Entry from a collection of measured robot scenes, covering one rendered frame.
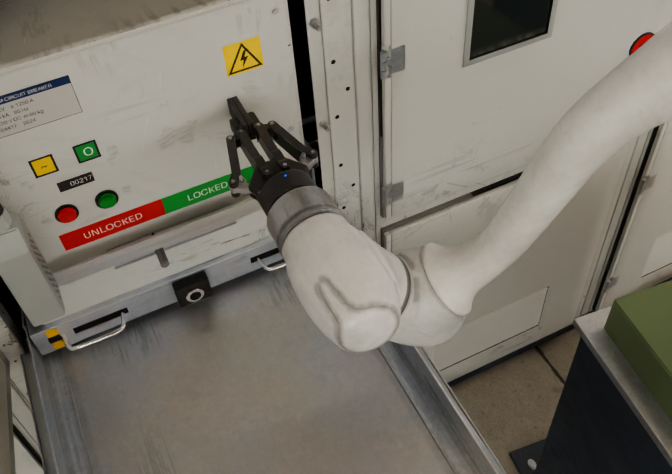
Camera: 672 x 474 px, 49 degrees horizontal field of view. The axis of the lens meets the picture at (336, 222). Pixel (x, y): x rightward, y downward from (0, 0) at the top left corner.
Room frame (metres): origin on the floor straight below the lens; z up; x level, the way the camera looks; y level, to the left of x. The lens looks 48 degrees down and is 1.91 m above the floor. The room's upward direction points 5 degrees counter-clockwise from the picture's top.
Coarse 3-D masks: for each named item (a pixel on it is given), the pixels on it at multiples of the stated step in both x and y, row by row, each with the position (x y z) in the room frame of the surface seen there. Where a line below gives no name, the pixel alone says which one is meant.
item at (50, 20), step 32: (0, 0) 0.93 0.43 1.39; (32, 0) 0.92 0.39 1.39; (64, 0) 0.92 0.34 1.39; (96, 0) 0.91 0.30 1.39; (128, 0) 0.90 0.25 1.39; (160, 0) 0.89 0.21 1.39; (192, 0) 0.89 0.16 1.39; (224, 0) 0.87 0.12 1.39; (0, 32) 0.85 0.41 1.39; (32, 32) 0.84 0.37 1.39; (64, 32) 0.84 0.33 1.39; (96, 32) 0.83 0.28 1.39; (128, 32) 0.82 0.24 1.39; (0, 64) 0.78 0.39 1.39; (32, 64) 0.77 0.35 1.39
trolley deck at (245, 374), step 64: (192, 320) 0.76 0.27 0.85; (256, 320) 0.75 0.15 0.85; (128, 384) 0.64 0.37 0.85; (192, 384) 0.63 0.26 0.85; (256, 384) 0.62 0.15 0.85; (320, 384) 0.61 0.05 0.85; (384, 384) 0.60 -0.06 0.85; (128, 448) 0.53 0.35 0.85; (192, 448) 0.52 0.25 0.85; (256, 448) 0.51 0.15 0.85; (320, 448) 0.50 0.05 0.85; (384, 448) 0.49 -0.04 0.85
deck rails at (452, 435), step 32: (32, 352) 0.67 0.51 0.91; (384, 352) 0.66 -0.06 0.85; (416, 352) 0.61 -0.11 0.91; (64, 384) 0.65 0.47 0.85; (416, 384) 0.59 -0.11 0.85; (64, 416) 0.59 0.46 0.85; (448, 416) 0.52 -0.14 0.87; (64, 448) 0.53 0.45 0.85; (448, 448) 0.48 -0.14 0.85; (480, 448) 0.45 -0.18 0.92
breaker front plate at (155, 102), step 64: (256, 0) 0.88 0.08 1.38; (64, 64) 0.79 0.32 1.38; (128, 64) 0.81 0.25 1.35; (192, 64) 0.85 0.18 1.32; (64, 128) 0.78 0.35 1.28; (128, 128) 0.80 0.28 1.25; (192, 128) 0.84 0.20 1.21; (0, 192) 0.73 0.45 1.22; (64, 192) 0.76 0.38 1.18; (128, 192) 0.79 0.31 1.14; (64, 256) 0.75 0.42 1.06; (192, 256) 0.82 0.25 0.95
